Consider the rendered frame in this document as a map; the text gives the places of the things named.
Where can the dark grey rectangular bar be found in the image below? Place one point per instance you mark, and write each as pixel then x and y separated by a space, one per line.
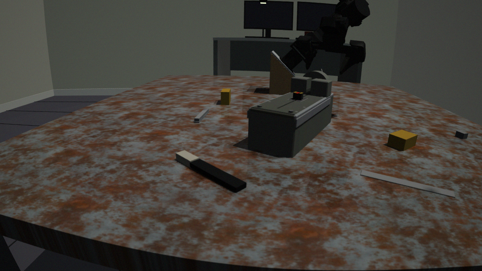
pixel 201 115

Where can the grey flat bar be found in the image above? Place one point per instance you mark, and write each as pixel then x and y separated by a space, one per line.
pixel 408 183

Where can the black flat bar with beige end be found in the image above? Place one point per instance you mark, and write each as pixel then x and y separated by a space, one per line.
pixel 225 179

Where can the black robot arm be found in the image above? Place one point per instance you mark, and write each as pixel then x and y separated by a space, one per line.
pixel 347 13

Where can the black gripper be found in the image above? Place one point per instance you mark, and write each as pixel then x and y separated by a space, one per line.
pixel 332 43

